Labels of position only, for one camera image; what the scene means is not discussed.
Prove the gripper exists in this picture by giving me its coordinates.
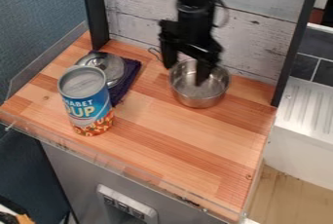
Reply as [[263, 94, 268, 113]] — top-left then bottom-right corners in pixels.
[[157, 4, 224, 87]]

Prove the blue soup can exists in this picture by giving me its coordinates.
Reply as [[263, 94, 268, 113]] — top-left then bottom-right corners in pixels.
[[55, 64, 116, 137]]

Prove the silver pot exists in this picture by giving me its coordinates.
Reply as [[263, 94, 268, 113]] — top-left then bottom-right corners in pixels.
[[146, 47, 232, 109]]

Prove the purple cloth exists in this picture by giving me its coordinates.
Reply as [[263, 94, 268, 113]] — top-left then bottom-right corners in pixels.
[[88, 50, 143, 108]]

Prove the silver lid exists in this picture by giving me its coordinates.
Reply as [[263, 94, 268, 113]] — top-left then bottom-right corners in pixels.
[[74, 51, 128, 90]]

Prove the white toy sink unit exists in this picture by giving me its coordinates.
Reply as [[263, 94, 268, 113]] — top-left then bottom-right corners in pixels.
[[262, 76, 333, 192]]

